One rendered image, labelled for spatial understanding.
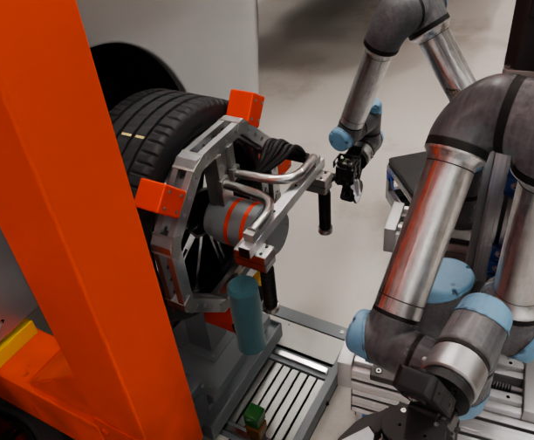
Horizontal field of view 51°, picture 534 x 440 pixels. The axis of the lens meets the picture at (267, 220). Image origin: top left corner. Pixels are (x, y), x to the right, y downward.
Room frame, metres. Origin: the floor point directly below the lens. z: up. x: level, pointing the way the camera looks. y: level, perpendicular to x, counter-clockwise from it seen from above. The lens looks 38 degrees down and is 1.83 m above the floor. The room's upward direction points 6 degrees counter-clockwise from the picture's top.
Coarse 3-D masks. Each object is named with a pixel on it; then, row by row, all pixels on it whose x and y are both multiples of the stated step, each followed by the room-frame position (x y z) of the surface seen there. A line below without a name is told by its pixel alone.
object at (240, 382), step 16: (272, 320) 1.47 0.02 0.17; (272, 336) 1.39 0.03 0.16; (240, 368) 1.27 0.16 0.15; (256, 368) 1.28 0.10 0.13; (240, 384) 1.19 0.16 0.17; (224, 400) 1.15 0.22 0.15; (240, 400) 1.18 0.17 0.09; (208, 416) 1.09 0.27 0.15; (224, 416) 1.10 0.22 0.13; (208, 432) 1.04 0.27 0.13
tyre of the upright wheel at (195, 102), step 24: (144, 96) 1.43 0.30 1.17; (168, 96) 1.41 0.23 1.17; (192, 96) 1.42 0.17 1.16; (120, 120) 1.31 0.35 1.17; (144, 120) 1.30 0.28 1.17; (168, 120) 1.27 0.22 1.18; (192, 120) 1.30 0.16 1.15; (216, 120) 1.39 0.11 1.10; (120, 144) 1.23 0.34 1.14; (144, 144) 1.22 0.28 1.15; (168, 144) 1.21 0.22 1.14; (144, 168) 1.15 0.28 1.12; (168, 168) 1.19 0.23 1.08; (144, 216) 1.09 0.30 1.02; (168, 312) 1.08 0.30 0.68
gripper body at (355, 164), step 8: (352, 152) 1.46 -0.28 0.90; (360, 152) 1.47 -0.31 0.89; (344, 160) 1.43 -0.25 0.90; (352, 160) 1.42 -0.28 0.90; (360, 160) 1.42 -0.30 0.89; (336, 168) 1.41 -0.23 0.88; (344, 168) 1.40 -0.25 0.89; (352, 168) 1.39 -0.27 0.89; (336, 176) 1.41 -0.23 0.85; (344, 176) 1.40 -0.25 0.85; (352, 176) 1.38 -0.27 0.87; (344, 184) 1.40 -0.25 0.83
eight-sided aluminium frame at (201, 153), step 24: (240, 120) 1.33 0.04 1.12; (192, 144) 1.24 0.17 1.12; (216, 144) 1.23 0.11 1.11; (192, 168) 1.15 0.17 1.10; (192, 192) 1.13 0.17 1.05; (264, 192) 1.48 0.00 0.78; (168, 240) 1.04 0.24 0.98; (168, 264) 1.03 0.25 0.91; (168, 288) 1.05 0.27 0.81; (216, 288) 1.22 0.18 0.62; (192, 312) 1.04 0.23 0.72; (216, 312) 1.13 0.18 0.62
